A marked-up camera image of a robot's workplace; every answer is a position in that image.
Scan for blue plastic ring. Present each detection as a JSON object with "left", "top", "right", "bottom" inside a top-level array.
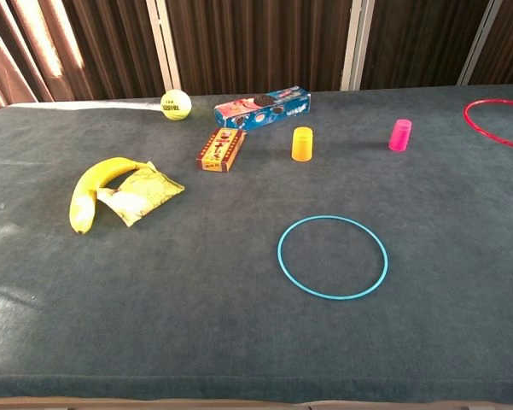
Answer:
[{"left": 277, "top": 214, "right": 389, "bottom": 301}]

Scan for red plastic ring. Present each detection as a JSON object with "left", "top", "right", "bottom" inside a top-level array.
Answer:
[{"left": 463, "top": 98, "right": 513, "bottom": 151}]

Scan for small red yellow box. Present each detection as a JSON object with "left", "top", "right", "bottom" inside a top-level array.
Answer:
[{"left": 195, "top": 126, "right": 248, "bottom": 173}]

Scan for orange plastic cup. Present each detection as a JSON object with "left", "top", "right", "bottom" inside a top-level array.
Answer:
[{"left": 291, "top": 126, "right": 314, "bottom": 163}]

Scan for blue cookie box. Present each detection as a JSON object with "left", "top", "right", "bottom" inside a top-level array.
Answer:
[{"left": 213, "top": 84, "right": 312, "bottom": 132}]

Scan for yellow snack packet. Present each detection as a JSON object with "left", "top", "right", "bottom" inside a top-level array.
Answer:
[{"left": 96, "top": 161, "right": 186, "bottom": 228}]

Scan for yellow tennis ball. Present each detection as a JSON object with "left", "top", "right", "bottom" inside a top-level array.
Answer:
[{"left": 160, "top": 88, "right": 193, "bottom": 121}]

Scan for dark teal felt table cloth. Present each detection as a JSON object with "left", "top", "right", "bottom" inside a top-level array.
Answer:
[{"left": 0, "top": 84, "right": 513, "bottom": 405}]

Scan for pink plastic cup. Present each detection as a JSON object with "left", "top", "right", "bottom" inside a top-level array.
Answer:
[{"left": 388, "top": 118, "right": 413, "bottom": 153}]

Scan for dark brown pleated curtain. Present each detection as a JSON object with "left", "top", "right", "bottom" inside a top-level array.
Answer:
[{"left": 63, "top": 0, "right": 513, "bottom": 102}]

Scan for yellow banana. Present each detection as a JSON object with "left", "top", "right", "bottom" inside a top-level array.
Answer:
[{"left": 69, "top": 156, "right": 149, "bottom": 236}]

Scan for wooden table edge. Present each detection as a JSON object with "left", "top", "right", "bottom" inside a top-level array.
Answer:
[{"left": 0, "top": 396, "right": 513, "bottom": 410}]

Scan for reddish brown curtain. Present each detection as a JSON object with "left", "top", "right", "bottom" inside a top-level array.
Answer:
[{"left": 0, "top": 0, "right": 86, "bottom": 116}]

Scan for white metal frame post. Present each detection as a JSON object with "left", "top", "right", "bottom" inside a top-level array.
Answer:
[
  {"left": 340, "top": 0, "right": 375, "bottom": 91},
  {"left": 457, "top": 0, "right": 507, "bottom": 87},
  {"left": 146, "top": 0, "right": 181, "bottom": 91}
]

